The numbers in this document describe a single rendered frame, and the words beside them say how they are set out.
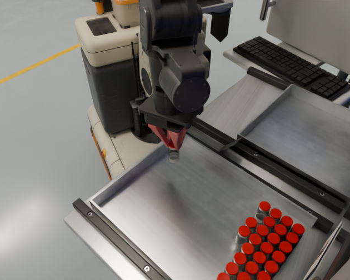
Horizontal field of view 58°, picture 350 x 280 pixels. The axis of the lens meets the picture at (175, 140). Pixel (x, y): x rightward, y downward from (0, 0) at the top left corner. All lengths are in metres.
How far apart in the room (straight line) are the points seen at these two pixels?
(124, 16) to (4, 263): 1.21
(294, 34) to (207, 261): 0.95
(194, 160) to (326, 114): 0.38
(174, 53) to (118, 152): 1.14
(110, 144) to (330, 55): 1.03
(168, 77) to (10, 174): 1.66
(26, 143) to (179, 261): 1.69
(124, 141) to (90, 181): 0.36
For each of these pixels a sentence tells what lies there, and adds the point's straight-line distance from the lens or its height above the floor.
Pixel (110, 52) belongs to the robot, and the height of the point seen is 0.75.
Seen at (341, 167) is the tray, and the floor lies 0.88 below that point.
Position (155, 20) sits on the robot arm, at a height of 1.24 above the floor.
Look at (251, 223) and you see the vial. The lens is 0.59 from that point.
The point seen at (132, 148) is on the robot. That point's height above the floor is 0.28.
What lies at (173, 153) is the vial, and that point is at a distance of 0.62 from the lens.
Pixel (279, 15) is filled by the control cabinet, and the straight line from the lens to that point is 1.34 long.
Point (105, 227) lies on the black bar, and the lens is 0.62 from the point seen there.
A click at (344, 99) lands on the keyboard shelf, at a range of 1.13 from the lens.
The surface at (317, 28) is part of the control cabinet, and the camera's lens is 1.26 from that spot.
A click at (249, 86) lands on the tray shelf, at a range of 0.95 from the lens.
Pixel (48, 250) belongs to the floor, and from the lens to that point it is 1.68.
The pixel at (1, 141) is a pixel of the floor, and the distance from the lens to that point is 2.24.
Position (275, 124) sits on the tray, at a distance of 0.84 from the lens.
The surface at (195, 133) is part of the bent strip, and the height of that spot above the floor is 0.88.
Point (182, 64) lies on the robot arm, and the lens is 0.43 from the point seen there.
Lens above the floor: 1.43
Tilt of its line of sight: 46 degrees down
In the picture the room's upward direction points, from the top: straight up
